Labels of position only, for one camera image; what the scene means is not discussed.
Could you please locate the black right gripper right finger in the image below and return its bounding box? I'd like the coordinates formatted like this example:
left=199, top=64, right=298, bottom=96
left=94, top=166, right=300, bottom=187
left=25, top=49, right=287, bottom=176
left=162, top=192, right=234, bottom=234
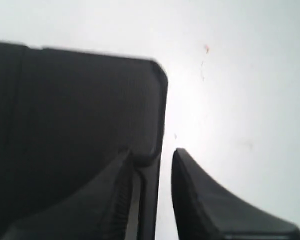
left=171, top=148, right=300, bottom=240

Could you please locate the black plastic tool case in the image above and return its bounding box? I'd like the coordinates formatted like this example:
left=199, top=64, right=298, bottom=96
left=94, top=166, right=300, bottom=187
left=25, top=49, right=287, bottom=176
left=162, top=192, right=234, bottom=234
left=0, top=42, right=168, bottom=240

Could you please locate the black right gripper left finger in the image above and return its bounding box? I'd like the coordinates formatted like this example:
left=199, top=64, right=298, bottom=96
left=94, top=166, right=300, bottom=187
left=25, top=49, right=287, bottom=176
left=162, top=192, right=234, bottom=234
left=2, top=149, right=134, bottom=240

